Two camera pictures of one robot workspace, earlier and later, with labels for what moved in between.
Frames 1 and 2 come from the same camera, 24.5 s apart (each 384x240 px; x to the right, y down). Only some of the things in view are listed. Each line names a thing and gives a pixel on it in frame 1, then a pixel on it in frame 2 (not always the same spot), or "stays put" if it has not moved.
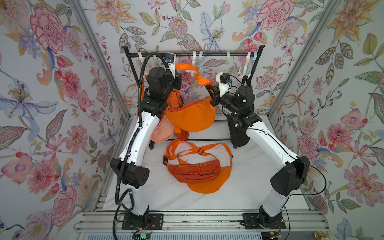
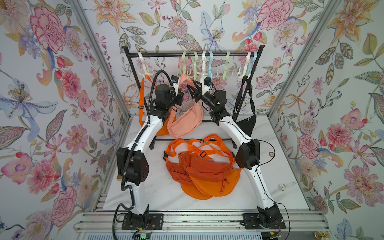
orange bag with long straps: (192, 116) -> (211, 165)
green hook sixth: (226, 65) stays put
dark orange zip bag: (186, 172) stays put
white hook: (193, 58) -> (203, 73)
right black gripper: (217, 99) -> (199, 96)
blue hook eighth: (249, 71) stays put
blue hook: (200, 62) -> (210, 70)
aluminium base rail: (305, 221) stays put
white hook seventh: (248, 56) stays put
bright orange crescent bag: (205, 170) -> (194, 191)
